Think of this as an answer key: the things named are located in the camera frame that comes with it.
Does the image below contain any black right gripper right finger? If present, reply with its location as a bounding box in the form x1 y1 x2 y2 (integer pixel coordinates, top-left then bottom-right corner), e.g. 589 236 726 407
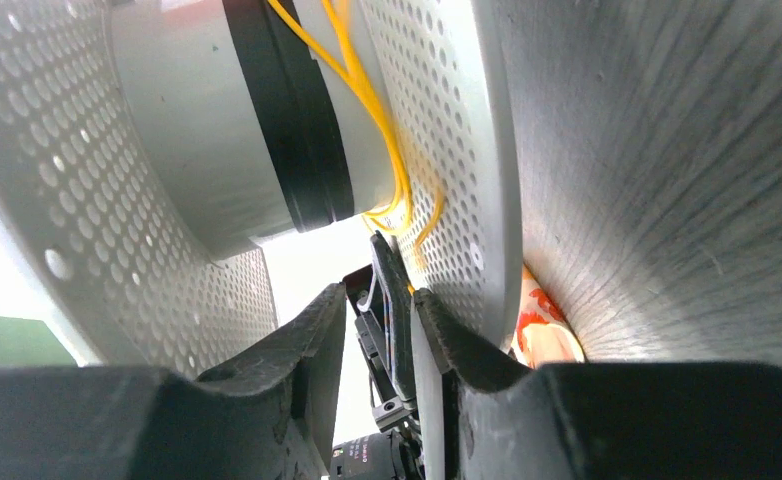
411 289 782 479

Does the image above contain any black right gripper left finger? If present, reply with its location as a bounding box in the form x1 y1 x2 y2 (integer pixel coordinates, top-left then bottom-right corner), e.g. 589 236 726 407
0 283 347 479

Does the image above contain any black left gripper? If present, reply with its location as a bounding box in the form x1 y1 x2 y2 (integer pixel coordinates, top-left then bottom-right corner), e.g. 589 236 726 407
329 232 426 479

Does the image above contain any yellow wire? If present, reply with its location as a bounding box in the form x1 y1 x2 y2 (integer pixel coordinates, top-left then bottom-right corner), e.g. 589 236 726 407
266 0 447 296

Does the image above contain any white perforated cable spool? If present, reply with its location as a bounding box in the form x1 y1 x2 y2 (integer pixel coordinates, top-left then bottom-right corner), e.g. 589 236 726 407
0 1 521 377

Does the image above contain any floral orange cloth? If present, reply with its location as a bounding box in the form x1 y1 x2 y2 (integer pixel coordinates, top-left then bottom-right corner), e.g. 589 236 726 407
511 265 586 369

